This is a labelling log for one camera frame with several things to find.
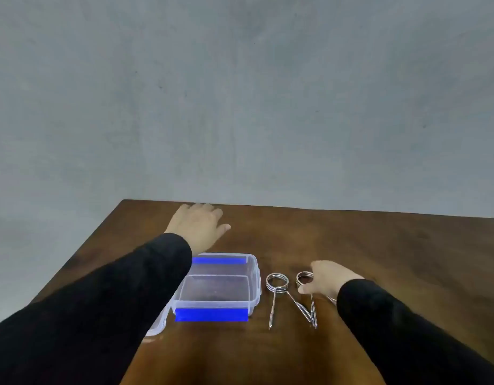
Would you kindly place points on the person's left hand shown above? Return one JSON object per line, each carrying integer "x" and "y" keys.
{"x": 195, "y": 228}

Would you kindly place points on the person's right hand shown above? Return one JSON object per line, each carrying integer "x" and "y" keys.
{"x": 331, "y": 278}

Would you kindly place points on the person's left thumb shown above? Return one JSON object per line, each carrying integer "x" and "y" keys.
{"x": 223, "y": 230}

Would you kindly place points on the person's right thumb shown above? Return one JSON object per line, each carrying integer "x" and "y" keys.
{"x": 307, "y": 288}

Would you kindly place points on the metal torsion spring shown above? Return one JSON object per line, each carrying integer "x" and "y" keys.
{"x": 313, "y": 312}
{"x": 273, "y": 310}

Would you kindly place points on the person's left forearm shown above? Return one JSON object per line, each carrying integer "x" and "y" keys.
{"x": 90, "y": 316}

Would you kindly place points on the person's right forearm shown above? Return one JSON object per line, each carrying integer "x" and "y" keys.
{"x": 407, "y": 340}

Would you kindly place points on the clear plastic container blue clips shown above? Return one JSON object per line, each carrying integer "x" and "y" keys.
{"x": 219, "y": 290}

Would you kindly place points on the clear plastic lid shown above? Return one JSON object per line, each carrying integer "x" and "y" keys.
{"x": 156, "y": 324}

